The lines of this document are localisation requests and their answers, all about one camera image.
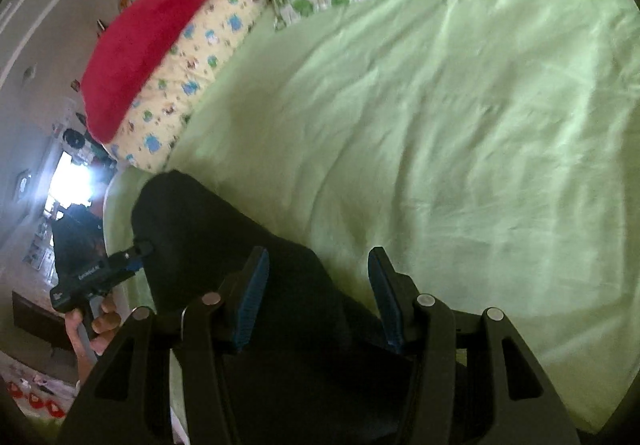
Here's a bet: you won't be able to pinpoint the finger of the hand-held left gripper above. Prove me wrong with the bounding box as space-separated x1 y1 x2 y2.
121 239 154 273

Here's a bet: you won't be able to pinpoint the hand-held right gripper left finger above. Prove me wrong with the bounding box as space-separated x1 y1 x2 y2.
57 246 271 445

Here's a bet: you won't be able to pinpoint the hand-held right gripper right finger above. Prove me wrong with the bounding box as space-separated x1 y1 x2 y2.
367 247 584 445

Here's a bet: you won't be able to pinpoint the black pants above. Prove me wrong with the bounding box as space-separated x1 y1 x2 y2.
131 170 416 445

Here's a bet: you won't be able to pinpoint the person's left hand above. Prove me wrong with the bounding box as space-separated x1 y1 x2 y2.
64 296 124 362

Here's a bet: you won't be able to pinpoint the dark wooden cabinet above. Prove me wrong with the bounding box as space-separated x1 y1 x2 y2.
11 290 81 356

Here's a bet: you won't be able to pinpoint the bright window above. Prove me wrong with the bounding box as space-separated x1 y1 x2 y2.
47 150 111 208

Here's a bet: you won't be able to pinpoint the red patterned floor mat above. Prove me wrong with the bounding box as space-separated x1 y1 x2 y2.
0 357 81 426

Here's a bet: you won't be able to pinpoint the light green bed sheet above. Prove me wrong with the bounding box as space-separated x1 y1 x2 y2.
102 0 640 437

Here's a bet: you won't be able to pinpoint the yellow printed pillow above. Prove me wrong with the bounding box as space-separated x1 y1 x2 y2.
107 0 271 174

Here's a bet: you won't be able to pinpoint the red plush pillow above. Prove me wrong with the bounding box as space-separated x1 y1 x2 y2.
80 0 217 146

